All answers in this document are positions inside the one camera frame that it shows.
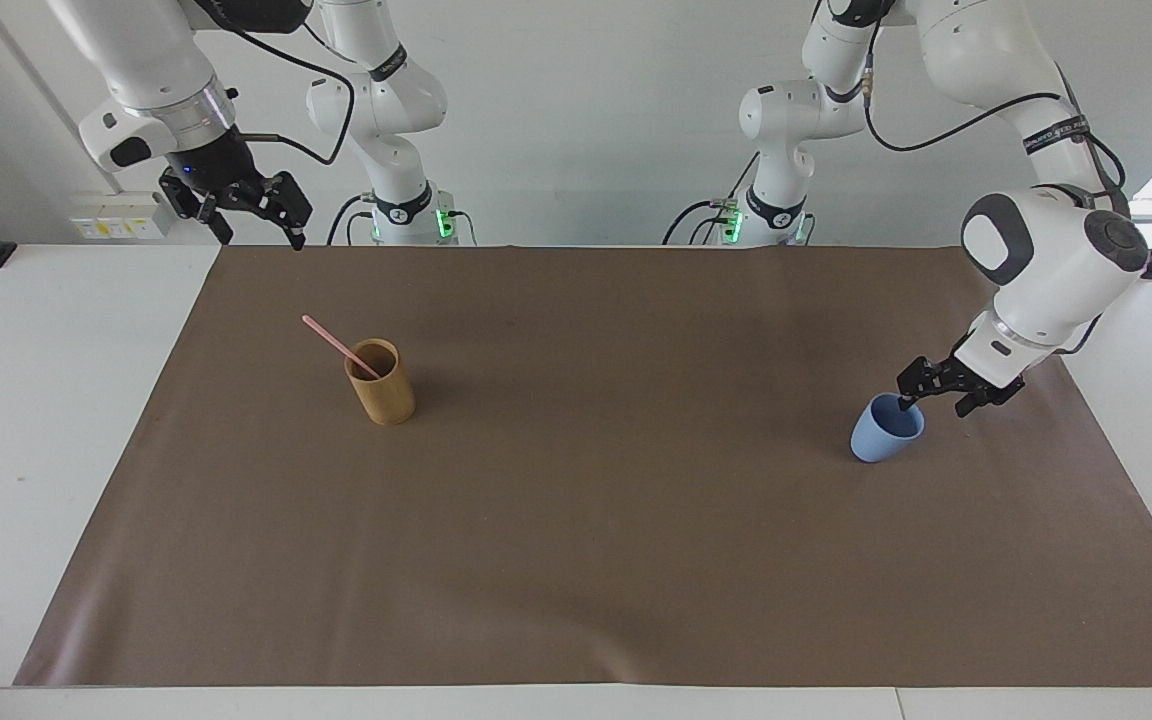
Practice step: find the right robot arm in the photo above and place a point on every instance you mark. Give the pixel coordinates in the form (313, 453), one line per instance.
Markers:
(146, 60)

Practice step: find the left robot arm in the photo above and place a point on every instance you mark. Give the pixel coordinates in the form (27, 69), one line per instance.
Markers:
(1046, 270)

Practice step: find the bamboo cup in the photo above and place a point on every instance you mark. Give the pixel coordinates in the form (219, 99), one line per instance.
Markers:
(386, 395)

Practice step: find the pink chopstick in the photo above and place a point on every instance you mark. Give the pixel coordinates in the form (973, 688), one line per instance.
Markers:
(331, 340)

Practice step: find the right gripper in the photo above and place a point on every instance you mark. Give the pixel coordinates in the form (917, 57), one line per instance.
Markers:
(219, 162)

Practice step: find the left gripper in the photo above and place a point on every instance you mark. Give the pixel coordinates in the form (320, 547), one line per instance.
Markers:
(967, 368)

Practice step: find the blue cup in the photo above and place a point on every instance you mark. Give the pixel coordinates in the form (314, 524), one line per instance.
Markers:
(878, 442)

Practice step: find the white wall socket strip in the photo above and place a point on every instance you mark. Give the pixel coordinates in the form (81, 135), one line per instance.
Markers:
(116, 222)

